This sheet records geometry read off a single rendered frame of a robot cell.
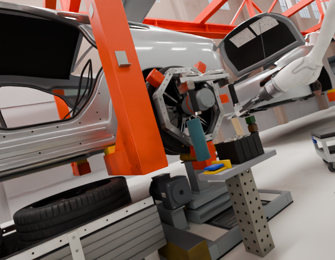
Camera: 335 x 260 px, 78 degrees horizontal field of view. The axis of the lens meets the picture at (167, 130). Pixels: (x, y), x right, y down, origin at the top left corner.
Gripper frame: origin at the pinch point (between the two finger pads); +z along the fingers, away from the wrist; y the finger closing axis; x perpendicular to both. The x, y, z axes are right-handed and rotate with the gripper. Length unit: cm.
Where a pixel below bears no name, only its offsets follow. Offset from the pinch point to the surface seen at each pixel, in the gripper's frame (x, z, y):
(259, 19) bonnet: -185, 51, -293
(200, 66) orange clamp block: -48, 17, -12
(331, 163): 60, 16, -105
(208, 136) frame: 1.3, 31.9, -0.5
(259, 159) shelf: 28.0, -2.7, 12.3
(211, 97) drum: -18.5, 11.5, 2.1
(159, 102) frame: -27.8, 26.4, 30.6
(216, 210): 47, 48, 10
